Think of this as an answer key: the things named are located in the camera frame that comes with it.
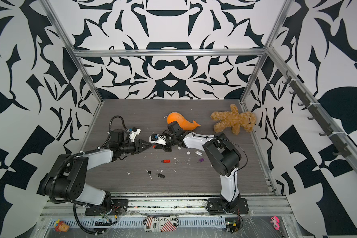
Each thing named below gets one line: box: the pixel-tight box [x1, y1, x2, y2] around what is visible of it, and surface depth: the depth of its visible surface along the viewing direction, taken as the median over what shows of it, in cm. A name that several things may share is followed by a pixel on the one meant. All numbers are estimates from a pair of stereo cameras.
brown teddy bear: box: [210, 103, 257, 135], surface depth 103 cm
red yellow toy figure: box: [53, 218, 70, 233], surface depth 69 cm
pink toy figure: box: [269, 216, 281, 231], surface depth 71 cm
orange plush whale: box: [166, 112, 201, 131], surface depth 104 cm
